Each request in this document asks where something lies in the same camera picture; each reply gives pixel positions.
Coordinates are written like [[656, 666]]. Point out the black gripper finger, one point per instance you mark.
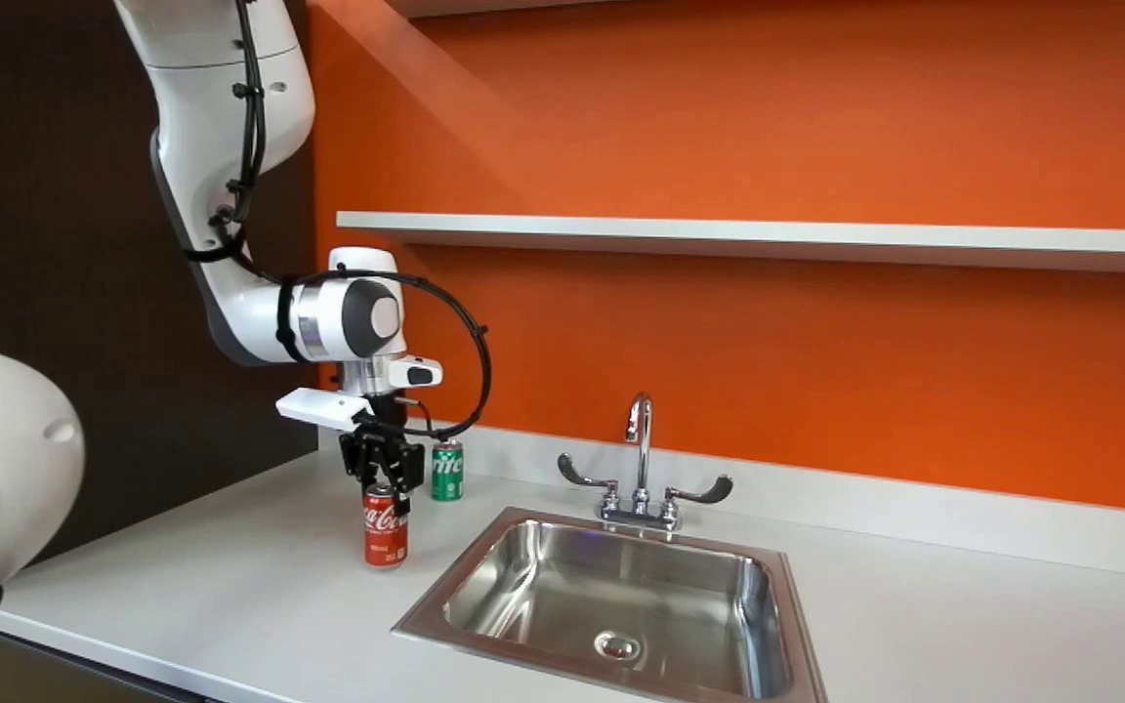
[[363, 476], [409, 470]]

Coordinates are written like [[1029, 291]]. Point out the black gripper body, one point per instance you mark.
[[379, 448]]

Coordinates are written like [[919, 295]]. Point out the red cola can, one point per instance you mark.
[[383, 527]]

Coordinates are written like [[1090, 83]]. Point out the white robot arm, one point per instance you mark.
[[233, 105]]

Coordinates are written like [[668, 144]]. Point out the green soda can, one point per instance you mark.
[[447, 470]]

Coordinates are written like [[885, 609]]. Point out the chrome sink faucet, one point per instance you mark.
[[642, 504]]

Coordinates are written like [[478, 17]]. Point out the round sink drain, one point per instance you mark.
[[620, 647]]

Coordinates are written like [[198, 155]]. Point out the stainless steel sink basin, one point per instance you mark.
[[717, 621]]

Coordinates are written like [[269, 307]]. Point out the dark cabinet panel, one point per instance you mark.
[[94, 291]]

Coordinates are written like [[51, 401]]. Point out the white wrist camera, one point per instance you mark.
[[327, 409]]

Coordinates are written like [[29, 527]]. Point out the white wall shelf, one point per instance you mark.
[[887, 243]]

